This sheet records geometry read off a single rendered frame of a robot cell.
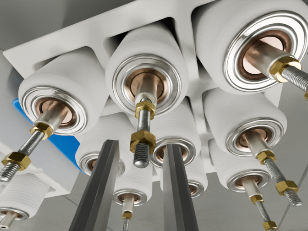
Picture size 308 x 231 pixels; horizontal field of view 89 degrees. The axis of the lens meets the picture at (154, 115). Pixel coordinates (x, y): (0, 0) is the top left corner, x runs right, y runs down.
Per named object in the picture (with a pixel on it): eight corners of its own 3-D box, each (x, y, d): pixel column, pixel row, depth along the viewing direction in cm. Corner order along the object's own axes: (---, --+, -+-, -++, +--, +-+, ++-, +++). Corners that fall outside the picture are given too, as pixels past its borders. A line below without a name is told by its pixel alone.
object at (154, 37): (168, 71, 35) (178, 125, 21) (125, 64, 34) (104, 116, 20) (179, 22, 29) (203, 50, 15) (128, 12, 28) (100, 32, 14)
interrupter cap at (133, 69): (172, 117, 20) (173, 120, 20) (112, 109, 20) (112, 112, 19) (189, 58, 16) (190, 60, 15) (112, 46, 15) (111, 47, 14)
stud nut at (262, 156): (275, 151, 19) (279, 156, 19) (268, 159, 20) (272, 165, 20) (259, 151, 19) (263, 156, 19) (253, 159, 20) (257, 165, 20)
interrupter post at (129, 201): (129, 192, 33) (126, 209, 30) (137, 195, 34) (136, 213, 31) (121, 195, 34) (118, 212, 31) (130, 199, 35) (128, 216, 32)
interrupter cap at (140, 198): (127, 183, 30) (126, 186, 30) (154, 196, 34) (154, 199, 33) (104, 195, 34) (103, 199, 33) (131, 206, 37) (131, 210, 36)
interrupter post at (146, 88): (156, 97, 18) (156, 114, 16) (135, 94, 18) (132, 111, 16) (159, 78, 17) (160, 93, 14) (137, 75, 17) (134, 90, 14)
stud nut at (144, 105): (159, 107, 14) (159, 113, 14) (148, 119, 15) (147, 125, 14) (142, 96, 14) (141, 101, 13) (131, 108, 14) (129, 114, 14)
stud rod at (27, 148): (45, 116, 18) (-9, 176, 12) (53, 116, 18) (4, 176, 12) (48, 122, 19) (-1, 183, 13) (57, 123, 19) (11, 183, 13)
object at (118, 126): (123, 124, 45) (108, 186, 31) (94, 104, 41) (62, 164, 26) (147, 106, 41) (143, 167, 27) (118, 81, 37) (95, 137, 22)
